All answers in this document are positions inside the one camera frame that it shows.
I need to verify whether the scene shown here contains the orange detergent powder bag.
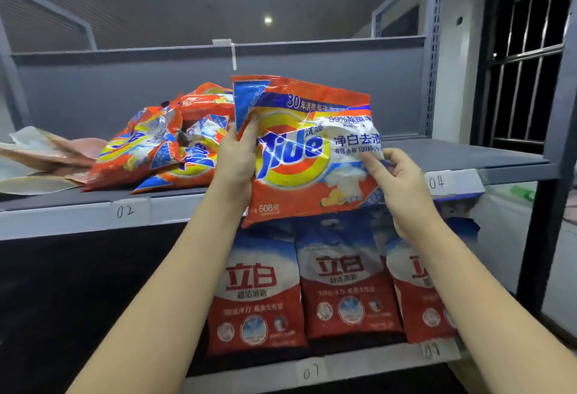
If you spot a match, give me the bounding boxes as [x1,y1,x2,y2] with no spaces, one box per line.
[130,114,231,195]
[230,74,386,229]
[179,82,236,122]
[82,104,185,192]

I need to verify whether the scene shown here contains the person's right hand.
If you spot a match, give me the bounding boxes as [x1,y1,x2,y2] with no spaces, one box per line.
[360,147,445,242]

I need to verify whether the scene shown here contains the black window bars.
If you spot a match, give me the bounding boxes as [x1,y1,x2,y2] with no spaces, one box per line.
[470,0,577,155]

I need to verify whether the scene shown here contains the green object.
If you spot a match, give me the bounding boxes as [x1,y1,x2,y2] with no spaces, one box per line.
[511,185,538,202]

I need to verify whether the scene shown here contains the grey metal shelf rack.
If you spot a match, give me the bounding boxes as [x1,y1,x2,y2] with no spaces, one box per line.
[0,0,577,394]

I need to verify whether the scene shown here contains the person's left forearm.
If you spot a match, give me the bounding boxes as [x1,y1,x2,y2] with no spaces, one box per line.
[67,182,253,394]

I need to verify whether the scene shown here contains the crumpled beige paper sack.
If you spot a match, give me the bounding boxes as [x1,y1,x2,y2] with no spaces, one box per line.
[0,126,109,196]

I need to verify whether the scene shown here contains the person's right forearm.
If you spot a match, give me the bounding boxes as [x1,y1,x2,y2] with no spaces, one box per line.
[396,215,577,394]

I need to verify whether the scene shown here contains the person's left hand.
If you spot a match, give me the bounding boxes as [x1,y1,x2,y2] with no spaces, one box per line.
[211,115,261,211]

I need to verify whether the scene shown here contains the red and blue detergent bag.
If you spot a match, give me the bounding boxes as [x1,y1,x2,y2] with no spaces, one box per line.
[385,217,481,345]
[295,211,405,341]
[206,226,310,357]

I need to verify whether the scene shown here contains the white paper shelf label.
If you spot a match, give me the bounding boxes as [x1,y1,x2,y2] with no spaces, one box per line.
[423,168,486,199]
[419,338,462,361]
[110,197,152,228]
[295,358,328,386]

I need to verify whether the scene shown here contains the white tape strip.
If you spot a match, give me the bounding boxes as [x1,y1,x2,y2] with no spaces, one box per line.
[212,38,238,71]

